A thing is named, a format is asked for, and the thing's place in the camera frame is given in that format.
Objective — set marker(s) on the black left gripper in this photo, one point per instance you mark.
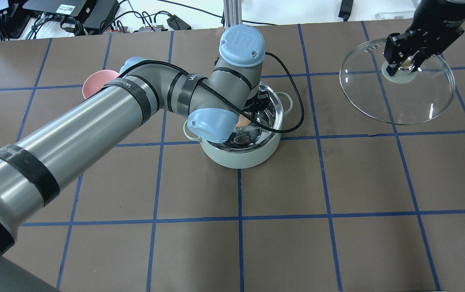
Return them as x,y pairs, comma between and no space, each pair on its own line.
261,102

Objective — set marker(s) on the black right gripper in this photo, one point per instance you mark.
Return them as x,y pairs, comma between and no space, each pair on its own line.
439,18

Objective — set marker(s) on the brown egg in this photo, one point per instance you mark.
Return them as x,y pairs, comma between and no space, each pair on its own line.
242,122

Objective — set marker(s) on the glass pot lid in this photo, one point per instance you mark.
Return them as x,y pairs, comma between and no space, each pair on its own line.
412,96

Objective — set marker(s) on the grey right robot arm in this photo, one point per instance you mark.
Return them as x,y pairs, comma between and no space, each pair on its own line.
440,9

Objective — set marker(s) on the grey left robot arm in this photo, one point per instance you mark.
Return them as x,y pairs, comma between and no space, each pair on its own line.
34,170

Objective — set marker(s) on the pale green electric pot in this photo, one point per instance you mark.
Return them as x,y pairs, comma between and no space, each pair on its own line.
252,145

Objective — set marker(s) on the black box top right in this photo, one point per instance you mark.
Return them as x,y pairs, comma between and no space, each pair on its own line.
345,9

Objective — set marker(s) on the small black adapter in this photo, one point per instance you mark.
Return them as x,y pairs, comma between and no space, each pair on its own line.
177,24

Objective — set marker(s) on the pink bowl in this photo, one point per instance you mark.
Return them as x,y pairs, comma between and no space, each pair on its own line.
96,81

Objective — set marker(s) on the black laptop power brick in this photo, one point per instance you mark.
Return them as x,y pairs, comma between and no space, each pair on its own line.
103,12

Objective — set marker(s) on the black box white label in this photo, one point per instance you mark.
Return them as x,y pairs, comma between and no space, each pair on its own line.
64,7

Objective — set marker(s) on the aluminium frame post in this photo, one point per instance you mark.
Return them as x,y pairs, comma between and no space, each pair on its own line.
232,13

